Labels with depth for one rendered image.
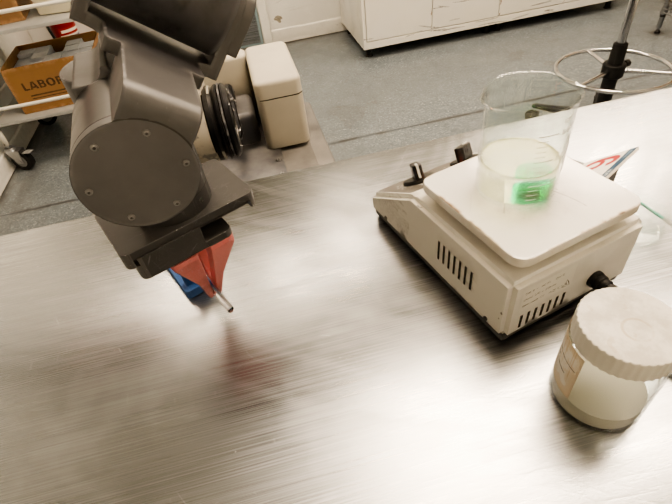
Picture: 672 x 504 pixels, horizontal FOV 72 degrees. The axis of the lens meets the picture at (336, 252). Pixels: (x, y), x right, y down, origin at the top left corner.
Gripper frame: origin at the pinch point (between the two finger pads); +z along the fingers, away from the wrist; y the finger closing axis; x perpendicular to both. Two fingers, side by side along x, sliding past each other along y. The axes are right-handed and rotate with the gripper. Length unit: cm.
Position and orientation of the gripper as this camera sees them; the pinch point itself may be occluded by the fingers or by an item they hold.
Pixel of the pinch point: (210, 284)
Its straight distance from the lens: 41.9
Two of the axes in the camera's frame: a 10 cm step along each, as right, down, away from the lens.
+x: -6.1, -5.0, 6.2
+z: 1.1, 7.2, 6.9
